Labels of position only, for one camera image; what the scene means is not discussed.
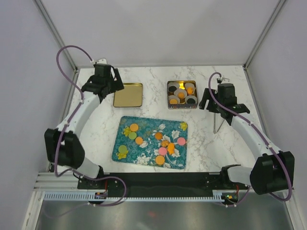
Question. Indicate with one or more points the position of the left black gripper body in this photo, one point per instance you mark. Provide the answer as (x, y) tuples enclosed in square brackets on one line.
[(113, 86)]

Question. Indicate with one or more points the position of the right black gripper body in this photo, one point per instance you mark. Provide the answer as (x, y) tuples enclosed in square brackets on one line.
[(211, 106)]

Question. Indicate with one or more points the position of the black round cookie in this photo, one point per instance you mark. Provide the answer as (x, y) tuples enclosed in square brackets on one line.
[(172, 89), (191, 101)]

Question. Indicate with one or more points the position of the orange flower cookie top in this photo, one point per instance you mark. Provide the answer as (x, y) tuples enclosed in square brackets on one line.
[(190, 91)]

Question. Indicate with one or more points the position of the orange flower cookie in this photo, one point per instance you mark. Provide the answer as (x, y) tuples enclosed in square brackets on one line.
[(190, 91), (171, 148)]

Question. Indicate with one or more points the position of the orange round cookie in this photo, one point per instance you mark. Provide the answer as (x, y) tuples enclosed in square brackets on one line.
[(139, 140), (181, 95), (160, 160), (173, 101), (134, 127)]

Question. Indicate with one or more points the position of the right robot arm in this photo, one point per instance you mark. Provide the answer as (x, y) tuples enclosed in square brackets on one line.
[(267, 155)]

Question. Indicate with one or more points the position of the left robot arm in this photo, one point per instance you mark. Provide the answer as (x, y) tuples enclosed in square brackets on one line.
[(63, 146)]

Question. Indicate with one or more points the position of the gold tin lid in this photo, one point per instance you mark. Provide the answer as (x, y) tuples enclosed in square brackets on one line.
[(130, 96)]

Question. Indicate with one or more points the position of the pink round cookie right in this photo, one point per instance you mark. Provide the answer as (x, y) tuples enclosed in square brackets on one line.
[(181, 141)]

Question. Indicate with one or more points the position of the pink round cookie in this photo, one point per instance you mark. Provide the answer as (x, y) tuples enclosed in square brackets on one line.
[(162, 151), (181, 141)]

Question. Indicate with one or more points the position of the white paper cup bottom right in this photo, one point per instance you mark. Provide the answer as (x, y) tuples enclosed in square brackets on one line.
[(191, 96)]

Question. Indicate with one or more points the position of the white paper cup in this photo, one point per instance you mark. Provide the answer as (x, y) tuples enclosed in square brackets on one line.
[(180, 90), (172, 84), (187, 85), (191, 96), (173, 97)]

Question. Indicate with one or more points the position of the white paper cup top right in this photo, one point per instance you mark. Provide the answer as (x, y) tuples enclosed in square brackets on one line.
[(187, 85)]

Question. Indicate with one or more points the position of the square cookie tin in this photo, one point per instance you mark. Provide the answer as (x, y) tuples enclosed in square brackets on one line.
[(182, 104)]

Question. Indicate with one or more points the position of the white paper cup centre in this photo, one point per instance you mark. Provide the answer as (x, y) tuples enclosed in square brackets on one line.
[(180, 90)]

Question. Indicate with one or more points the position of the orange flower cookie lower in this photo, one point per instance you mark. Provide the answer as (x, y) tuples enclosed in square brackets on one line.
[(171, 148)]

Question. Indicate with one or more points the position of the orange round cookie mid right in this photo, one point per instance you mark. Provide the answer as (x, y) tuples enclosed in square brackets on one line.
[(164, 143)]

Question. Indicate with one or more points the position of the white paper cup bottom left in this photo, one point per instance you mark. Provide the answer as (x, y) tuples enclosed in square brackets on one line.
[(173, 97)]

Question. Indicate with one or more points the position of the white paper cup top left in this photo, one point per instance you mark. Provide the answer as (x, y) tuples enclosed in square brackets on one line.
[(172, 84)]

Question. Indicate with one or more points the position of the pink round cookie lower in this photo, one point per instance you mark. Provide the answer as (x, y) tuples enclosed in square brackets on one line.
[(162, 151)]

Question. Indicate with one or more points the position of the orange round cookie bottom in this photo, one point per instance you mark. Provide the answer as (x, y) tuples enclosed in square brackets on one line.
[(160, 160)]

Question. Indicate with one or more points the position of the green round cookie upper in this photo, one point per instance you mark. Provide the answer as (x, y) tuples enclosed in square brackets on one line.
[(132, 135)]

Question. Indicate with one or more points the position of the green round cookie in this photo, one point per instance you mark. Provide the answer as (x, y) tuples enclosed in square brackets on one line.
[(132, 135), (123, 149)]

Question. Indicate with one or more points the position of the green round cookie lower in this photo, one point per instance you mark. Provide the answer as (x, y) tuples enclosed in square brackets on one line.
[(123, 149)]

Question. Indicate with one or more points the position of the teal floral tray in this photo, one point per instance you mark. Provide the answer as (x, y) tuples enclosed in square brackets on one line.
[(153, 132)]

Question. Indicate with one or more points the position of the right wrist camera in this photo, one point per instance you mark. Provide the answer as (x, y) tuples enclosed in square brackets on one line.
[(222, 80)]

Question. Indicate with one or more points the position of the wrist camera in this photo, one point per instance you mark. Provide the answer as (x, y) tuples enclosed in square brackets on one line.
[(99, 61), (222, 80)]

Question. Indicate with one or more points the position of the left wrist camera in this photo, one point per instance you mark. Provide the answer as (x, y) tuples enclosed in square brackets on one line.
[(99, 61)]

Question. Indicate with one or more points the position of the white cable duct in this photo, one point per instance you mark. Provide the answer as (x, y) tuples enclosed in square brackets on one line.
[(96, 196)]

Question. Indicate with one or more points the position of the black mounting base plate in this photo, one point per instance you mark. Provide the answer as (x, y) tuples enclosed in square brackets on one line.
[(145, 184)]

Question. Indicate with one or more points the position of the aluminium frame rail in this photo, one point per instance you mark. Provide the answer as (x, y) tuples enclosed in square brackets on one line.
[(261, 182)]

